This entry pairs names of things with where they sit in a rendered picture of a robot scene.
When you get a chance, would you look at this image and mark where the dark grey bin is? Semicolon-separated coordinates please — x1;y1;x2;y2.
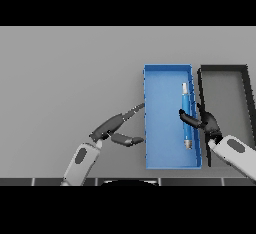
196;64;256;168

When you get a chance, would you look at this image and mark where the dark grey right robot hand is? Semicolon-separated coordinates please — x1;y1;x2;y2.
178;102;224;146

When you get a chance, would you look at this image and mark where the blue pipe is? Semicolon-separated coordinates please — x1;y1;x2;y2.
181;82;194;150

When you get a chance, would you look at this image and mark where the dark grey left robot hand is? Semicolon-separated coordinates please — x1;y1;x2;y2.
89;102;146;148

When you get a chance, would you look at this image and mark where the blue bin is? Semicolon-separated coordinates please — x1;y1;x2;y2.
143;63;204;170

